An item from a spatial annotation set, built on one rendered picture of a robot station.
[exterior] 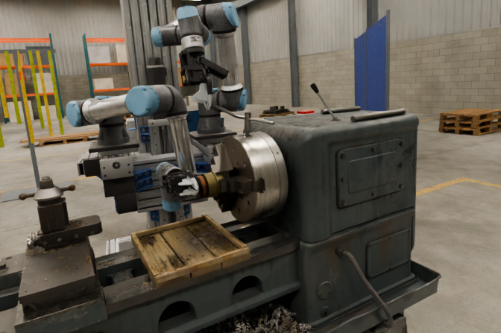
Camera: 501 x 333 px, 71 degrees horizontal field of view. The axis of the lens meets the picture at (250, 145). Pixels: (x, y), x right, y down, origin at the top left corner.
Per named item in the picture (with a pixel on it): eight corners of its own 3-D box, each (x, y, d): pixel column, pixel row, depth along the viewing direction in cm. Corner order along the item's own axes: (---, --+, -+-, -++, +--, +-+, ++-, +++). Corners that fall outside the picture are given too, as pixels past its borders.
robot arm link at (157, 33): (186, 4, 173) (145, 24, 131) (207, 2, 171) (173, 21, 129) (190, 29, 179) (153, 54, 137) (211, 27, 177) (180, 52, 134)
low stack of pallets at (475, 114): (466, 125, 864) (467, 107, 856) (505, 128, 792) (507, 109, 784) (437, 132, 800) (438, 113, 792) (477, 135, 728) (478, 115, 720)
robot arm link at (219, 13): (223, 107, 195) (207, 2, 172) (250, 106, 193) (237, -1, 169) (218, 115, 185) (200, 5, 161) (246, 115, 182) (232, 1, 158)
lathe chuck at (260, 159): (235, 194, 148) (238, 122, 137) (276, 233, 123) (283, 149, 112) (216, 198, 144) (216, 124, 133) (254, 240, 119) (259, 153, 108)
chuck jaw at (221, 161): (237, 172, 130) (227, 143, 134) (241, 167, 126) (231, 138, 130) (209, 177, 125) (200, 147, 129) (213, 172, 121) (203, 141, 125)
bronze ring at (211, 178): (215, 167, 127) (190, 171, 122) (226, 171, 119) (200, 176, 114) (217, 191, 128) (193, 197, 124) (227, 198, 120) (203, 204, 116)
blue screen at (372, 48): (341, 126, 985) (339, 39, 943) (370, 125, 972) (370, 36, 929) (361, 160, 586) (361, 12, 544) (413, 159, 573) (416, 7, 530)
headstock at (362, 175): (341, 181, 187) (341, 108, 180) (423, 206, 146) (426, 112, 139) (243, 206, 159) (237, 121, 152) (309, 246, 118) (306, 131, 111)
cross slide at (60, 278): (84, 233, 126) (82, 221, 125) (97, 292, 89) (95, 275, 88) (29, 246, 118) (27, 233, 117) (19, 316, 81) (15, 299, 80)
